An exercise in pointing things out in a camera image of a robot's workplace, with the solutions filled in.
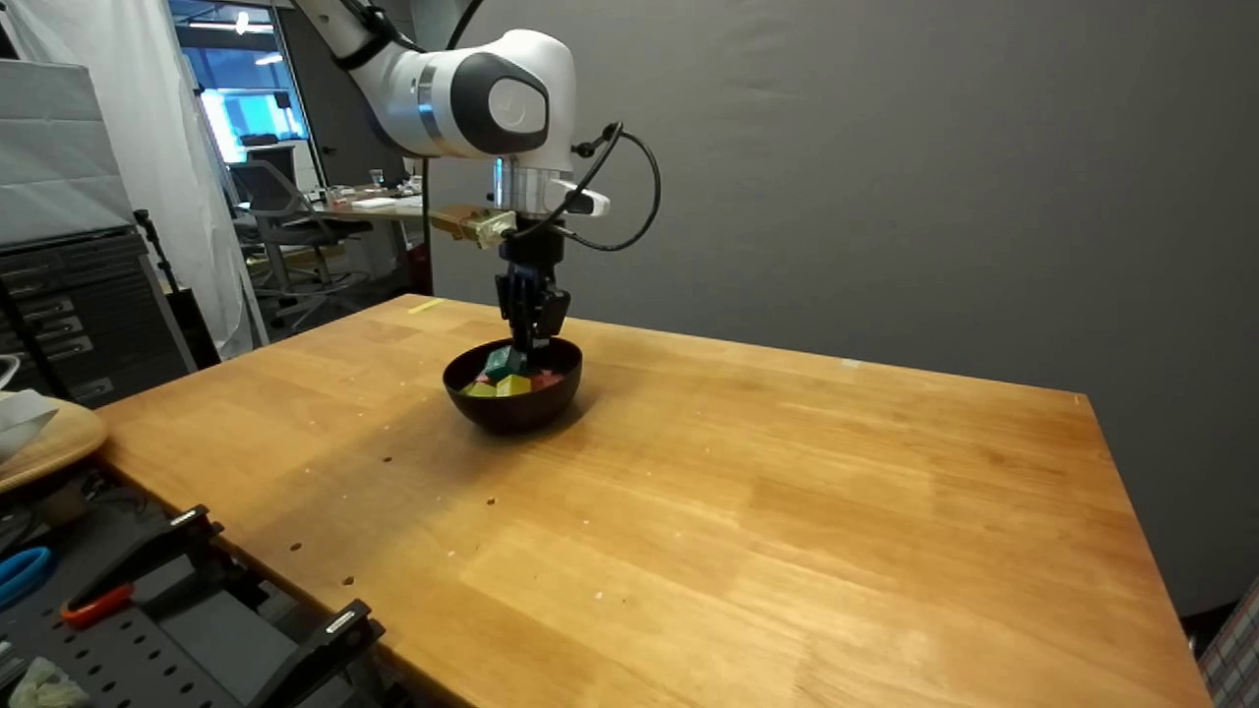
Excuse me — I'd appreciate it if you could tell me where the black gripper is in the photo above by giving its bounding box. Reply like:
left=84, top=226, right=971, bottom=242
left=496, top=225, right=570, bottom=351

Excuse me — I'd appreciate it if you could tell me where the black bowl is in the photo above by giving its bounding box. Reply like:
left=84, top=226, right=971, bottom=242
left=440, top=339, right=583, bottom=436

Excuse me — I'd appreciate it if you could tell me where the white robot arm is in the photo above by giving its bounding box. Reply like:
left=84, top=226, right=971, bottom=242
left=295, top=0, right=579, bottom=351

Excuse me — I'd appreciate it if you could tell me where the red wooden block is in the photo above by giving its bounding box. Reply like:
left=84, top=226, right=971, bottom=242
left=533, top=369, right=562, bottom=394

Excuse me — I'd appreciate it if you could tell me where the yellow wooden block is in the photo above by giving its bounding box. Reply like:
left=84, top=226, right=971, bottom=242
left=492, top=377, right=535, bottom=396

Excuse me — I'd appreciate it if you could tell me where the lime green wooden block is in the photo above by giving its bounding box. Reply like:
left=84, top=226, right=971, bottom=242
left=462, top=381, right=496, bottom=396

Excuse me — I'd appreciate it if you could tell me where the background desk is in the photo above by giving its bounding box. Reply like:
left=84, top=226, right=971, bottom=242
left=315, top=183, right=425, bottom=219

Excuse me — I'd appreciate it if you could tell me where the black equipment case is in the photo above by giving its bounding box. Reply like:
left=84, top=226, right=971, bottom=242
left=0, top=226, right=192, bottom=409

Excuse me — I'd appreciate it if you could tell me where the round wooden board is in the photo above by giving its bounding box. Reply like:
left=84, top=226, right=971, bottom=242
left=0, top=401, right=107, bottom=491

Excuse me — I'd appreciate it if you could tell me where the black perforated tool board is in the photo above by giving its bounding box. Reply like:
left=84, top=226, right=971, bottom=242
left=0, top=476, right=404, bottom=708

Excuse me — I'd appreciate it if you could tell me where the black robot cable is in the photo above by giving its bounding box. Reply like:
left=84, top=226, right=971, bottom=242
left=542, top=122, right=665, bottom=255

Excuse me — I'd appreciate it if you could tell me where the black clamp orange handle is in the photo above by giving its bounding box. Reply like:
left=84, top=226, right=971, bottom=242
left=59, top=507, right=221, bottom=629

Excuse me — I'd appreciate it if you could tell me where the blue scissors handle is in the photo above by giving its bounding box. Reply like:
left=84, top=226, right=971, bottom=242
left=0, top=545, right=50, bottom=608

